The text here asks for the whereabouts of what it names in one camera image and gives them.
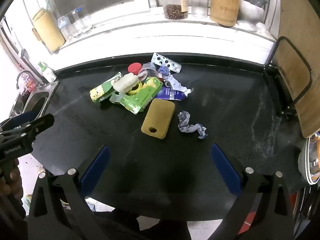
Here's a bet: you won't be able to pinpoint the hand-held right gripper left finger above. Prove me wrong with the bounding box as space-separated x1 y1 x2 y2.
27 145 140 240

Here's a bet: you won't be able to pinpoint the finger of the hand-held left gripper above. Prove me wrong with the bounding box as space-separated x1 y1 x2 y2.
0 111 38 132
15 113 55 142

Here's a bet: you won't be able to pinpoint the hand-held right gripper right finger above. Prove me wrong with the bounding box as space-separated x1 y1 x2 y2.
210 143 295 240

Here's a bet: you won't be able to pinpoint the yellow sponge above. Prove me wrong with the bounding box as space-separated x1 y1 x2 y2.
141 98 176 140

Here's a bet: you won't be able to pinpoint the person's left hand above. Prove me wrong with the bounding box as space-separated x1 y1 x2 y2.
0 159 23 196

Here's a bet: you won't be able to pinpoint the steel sink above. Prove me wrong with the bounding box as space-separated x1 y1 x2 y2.
9 81 60 121

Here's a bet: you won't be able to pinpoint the red printed packet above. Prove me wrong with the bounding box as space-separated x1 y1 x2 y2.
21 74 38 93

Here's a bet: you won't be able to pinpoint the white soap dispenser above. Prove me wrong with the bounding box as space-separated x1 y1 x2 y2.
37 61 58 83

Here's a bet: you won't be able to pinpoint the crumpled blue tissue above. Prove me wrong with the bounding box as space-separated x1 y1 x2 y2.
178 110 208 140

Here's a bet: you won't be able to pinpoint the green cartoon snack packet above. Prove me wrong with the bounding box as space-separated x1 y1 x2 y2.
89 72 123 104

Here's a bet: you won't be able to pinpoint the white plastic bottle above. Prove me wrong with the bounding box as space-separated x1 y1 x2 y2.
112 72 139 93

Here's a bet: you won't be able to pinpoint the yellow tape roll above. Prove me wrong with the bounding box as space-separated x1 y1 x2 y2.
126 82 143 97

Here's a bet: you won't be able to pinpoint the stacked bowls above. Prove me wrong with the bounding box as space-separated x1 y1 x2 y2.
297 131 320 185

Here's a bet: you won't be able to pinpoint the blue white carton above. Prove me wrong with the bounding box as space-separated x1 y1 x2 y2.
154 86 187 101

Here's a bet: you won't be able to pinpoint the yellow pitcher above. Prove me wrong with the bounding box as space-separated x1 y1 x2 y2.
31 7 66 54

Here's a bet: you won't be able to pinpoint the clear plastic water bottle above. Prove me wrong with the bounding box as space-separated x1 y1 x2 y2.
57 15 74 42

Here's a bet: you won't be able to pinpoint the crumpled blue white paper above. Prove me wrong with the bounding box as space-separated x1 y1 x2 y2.
157 64 194 97

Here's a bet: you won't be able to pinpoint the clear drinking glass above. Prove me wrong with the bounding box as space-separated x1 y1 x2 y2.
66 10 83 38
75 6 93 34

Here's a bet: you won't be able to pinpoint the red bottle cap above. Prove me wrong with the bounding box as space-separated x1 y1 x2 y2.
128 63 143 75

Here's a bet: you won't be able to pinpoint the clear plastic wrapper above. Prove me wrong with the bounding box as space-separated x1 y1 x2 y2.
139 63 161 81

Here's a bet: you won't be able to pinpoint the silver pill blister pack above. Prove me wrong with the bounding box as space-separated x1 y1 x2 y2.
151 52 182 73

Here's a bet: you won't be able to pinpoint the rectangular wooden cutting board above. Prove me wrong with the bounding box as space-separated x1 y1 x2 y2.
271 0 320 139

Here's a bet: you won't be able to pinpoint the grey stone mortar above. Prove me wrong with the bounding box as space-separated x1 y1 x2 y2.
236 0 269 32

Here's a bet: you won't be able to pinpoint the bamboo utensil holder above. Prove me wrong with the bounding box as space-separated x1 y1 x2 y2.
209 0 243 28

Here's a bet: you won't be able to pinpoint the glass jar with spices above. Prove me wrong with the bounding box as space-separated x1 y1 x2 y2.
159 0 189 20

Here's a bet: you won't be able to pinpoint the black wire rack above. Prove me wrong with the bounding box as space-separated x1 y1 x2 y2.
262 36 314 117

